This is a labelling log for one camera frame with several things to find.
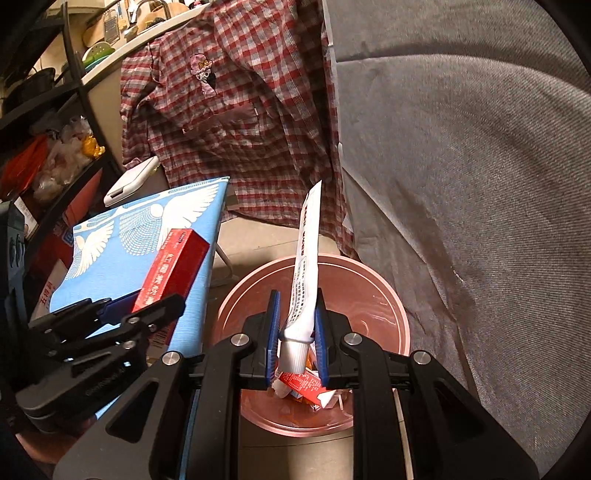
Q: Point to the green colander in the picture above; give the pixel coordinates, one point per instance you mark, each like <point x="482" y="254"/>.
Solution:
<point x="97" y="53"/>

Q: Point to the black shelf rack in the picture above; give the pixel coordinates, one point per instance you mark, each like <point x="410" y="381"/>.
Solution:
<point x="46" y="104"/>

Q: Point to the red plaid shirt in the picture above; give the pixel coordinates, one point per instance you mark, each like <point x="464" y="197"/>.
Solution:
<point x="231" y="115"/>

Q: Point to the white toothpaste tube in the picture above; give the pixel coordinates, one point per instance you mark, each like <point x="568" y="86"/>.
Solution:
<point x="304" y="277"/>

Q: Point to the red cardboard box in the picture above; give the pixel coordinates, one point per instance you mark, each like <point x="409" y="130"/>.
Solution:
<point x="175" y="267"/>

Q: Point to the wooden cutting board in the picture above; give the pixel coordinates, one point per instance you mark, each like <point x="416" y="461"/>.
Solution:
<point x="173" y="9"/>

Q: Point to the white kitchen counter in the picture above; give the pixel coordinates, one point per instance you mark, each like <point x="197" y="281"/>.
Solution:
<point x="111" y="60"/>

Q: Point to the metal grater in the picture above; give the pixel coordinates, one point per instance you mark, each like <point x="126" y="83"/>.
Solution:
<point x="112" y="25"/>

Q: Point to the metal faucet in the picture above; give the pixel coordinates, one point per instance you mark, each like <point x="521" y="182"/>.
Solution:
<point x="147" y="7"/>

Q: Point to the printed cardboard box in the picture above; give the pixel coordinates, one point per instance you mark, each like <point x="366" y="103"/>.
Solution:
<point x="69" y="217"/>

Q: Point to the red and white milk carton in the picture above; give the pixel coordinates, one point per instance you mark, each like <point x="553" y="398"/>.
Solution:
<point x="304" y="383"/>

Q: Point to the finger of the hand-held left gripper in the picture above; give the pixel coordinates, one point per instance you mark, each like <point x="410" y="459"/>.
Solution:
<point x="157" y="311"/>
<point x="115" y="309"/>

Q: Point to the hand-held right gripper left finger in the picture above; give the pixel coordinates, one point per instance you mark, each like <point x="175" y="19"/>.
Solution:
<point x="274" y="332"/>

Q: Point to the blue bird print tablecloth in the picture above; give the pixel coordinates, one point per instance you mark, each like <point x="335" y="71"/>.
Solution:
<point x="101" y="258"/>

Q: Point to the red plastic bag on shelf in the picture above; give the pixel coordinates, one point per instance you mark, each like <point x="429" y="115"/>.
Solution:
<point x="23" y="161"/>

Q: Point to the white lidded bin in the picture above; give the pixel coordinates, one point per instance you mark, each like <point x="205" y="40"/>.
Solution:
<point x="134" y="182"/>

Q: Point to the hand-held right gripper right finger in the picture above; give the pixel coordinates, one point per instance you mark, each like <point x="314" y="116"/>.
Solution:
<point x="322" y="341"/>

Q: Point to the grey cloth cover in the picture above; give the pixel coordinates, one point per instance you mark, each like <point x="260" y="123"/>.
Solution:
<point x="461" y="184"/>

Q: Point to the pink plastic bucket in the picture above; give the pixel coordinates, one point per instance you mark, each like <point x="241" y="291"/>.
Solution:
<point x="369" y="300"/>

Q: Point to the clear plastic bags bundle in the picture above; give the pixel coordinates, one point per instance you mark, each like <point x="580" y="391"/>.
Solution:
<point x="60" y="161"/>

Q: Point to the black pan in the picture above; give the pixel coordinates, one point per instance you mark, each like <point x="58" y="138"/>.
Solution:
<point x="30" y="83"/>

